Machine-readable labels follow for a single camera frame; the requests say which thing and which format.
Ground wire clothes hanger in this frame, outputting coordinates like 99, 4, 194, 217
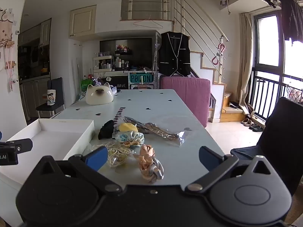
133, 16, 164, 29

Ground black letter board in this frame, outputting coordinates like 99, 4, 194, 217
100, 75, 130, 91

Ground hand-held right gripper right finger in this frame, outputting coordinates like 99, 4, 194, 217
185, 146, 275, 194

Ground black balcony railing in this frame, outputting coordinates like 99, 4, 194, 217
250, 68, 303, 121

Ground black dining chair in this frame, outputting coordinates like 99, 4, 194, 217
36, 77, 65, 119

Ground black vest white trim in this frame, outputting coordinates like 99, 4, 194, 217
158, 31, 191, 77

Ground pink cushioned chair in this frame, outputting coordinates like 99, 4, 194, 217
159, 76, 211, 127

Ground bag of beige hair ties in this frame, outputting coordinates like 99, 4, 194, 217
91, 141, 134, 169

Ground peach and grey scrunchie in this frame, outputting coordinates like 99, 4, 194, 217
138, 145, 165, 183

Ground clear packet dark brown hairband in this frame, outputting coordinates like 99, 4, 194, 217
124, 116, 152, 133

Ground clear wrapped brown biscuits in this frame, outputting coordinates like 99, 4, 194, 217
142, 122, 185, 146

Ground green bag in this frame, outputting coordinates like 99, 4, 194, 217
81, 79, 92, 93

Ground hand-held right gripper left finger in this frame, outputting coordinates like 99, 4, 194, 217
31, 146, 123, 195

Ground hanging dark garment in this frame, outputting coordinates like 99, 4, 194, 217
280, 0, 303, 45

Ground white printed mug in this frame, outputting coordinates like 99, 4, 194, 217
46, 89, 57, 105

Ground pairs of shoes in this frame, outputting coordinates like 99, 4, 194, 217
241, 118, 264, 132

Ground beige curtain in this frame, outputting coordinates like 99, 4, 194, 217
236, 12, 255, 120

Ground white wall cabinet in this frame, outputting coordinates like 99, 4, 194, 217
69, 5, 97, 38

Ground stair railing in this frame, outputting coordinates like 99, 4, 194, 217
174, 0, 230, 81

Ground blue patterned scrunchie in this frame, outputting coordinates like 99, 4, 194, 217
115, 131, 145, 148

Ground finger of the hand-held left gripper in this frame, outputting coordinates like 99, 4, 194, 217
5, 138, 33, 154

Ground teal sign plate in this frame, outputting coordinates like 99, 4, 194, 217
128, 72, 153, 85

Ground black office chair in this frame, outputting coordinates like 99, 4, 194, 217
230, 97, 303, 195

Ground yellow doughnut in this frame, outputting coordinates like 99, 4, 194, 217
119, 123, 139, 133

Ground black scrunchie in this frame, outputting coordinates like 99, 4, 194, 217
98, 120, 115, 140

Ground white cosmetics organiser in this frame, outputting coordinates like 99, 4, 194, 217
92, 55, 113, 71

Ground white cardboard box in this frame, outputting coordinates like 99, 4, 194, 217
0, 119, 95, 195

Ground pink wall hanging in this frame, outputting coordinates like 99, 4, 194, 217
0, 9, 17, 93

